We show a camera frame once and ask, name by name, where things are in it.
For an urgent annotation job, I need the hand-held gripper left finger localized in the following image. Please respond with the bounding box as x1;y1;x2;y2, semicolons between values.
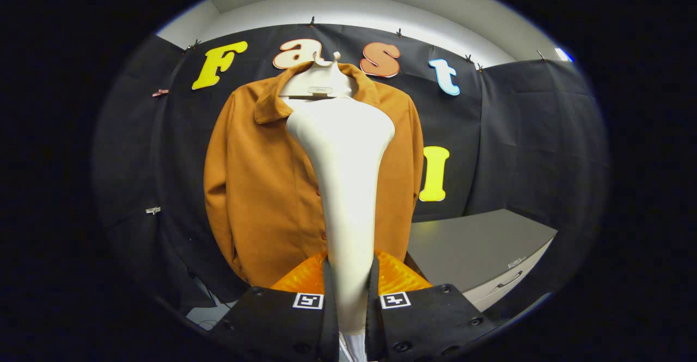
210;250;341;362

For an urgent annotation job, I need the black backdrop cloth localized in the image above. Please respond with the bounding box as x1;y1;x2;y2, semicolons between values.
93;23;610;324

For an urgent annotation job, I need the orange button-up shirt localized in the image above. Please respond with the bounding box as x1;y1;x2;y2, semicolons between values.
203;60;424;289

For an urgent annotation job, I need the grey cabinet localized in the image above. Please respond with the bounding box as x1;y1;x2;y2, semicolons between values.
406;208;559;312

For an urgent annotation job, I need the row of black backdrop clips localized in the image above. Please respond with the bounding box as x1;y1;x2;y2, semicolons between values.
185;16;547;73

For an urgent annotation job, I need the white garment steamer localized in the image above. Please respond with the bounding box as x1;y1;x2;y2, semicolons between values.
286;96;396;335

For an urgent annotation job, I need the white mannequin torso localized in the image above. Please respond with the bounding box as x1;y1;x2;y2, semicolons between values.
279;52;354;100

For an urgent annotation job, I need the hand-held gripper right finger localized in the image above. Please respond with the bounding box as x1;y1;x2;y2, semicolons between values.
365;249;499;362

